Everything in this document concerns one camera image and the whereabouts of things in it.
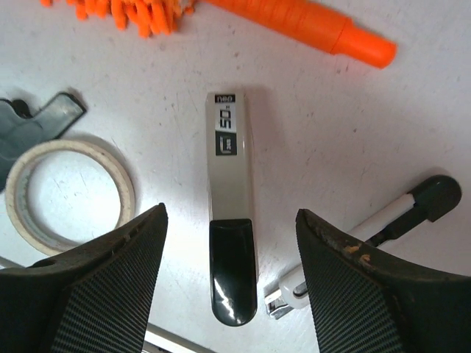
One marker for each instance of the grey black stapler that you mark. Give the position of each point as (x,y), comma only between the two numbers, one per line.
(232,252)

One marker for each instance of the black plastic clip piece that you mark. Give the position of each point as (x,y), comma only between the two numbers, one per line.
(21,130)

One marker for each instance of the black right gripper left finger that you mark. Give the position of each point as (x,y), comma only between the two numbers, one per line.
(92,290)

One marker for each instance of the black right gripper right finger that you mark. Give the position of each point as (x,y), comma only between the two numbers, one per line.
(366,300)

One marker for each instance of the masking tape roll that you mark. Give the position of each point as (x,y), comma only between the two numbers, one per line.
(17,184)

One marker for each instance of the orange microfiber duster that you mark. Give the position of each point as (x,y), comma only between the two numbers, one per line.
(310,23)

